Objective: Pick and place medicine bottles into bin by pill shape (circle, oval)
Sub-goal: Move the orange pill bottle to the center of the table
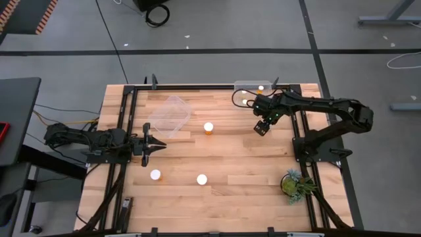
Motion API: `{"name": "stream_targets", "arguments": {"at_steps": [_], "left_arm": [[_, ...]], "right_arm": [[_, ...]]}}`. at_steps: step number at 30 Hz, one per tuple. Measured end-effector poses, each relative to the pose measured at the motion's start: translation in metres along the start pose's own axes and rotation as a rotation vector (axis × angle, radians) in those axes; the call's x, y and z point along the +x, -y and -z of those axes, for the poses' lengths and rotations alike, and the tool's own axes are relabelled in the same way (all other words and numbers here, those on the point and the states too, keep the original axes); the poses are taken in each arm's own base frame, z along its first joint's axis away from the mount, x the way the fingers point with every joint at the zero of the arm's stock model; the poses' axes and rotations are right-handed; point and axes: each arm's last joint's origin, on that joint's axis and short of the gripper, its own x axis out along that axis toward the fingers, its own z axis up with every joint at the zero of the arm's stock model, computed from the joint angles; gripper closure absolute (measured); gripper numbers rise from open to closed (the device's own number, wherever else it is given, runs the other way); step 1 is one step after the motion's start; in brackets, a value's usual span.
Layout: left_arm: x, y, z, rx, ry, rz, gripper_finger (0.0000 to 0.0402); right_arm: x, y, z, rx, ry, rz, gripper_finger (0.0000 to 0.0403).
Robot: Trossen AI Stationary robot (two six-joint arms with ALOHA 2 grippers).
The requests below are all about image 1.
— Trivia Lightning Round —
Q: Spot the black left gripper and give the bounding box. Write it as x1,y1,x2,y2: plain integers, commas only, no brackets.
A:
131,122,167,168

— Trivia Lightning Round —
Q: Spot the clear plastic bin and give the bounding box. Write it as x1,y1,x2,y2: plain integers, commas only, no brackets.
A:
147,95,192,139
233,80,274,111

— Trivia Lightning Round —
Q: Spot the green succulent in black pot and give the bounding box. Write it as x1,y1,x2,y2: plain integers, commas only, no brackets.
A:
280,168,318,205

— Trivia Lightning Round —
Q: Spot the black box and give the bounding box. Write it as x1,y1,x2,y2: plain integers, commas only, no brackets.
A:
133,0,165,13

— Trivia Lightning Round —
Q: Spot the dark grey desk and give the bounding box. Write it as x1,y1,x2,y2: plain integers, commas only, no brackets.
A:
0,77,42,167

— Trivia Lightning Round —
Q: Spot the grey metal floor foot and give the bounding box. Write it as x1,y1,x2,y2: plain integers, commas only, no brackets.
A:
390,102,421,111
358,0,421,26

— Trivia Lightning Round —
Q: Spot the red flat device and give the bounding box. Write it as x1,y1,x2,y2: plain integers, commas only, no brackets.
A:
0,122,10,144

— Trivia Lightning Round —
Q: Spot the black mat with striped edge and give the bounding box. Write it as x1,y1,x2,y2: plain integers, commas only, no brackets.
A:
0,0,59,36

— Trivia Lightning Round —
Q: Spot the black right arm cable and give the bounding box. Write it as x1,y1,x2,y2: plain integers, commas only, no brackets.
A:
231,88,261,109

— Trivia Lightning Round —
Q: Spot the black metal table frame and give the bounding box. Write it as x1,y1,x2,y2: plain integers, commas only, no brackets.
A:
78,74,353,237

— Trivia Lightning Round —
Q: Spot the yellow cable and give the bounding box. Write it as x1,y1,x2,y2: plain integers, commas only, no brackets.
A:
32,110,99,128

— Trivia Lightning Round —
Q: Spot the thin black cable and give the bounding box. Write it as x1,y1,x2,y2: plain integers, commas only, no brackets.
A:
34,104,99,115

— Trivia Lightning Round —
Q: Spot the long black floor cable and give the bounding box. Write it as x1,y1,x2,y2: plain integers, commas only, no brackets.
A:
95,0,129,85

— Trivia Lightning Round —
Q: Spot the coiled black cable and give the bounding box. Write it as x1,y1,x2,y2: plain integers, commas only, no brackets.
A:
144,3,171,28

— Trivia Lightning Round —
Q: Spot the white floor cable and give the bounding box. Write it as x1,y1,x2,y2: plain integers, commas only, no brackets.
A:
386,51,421,70

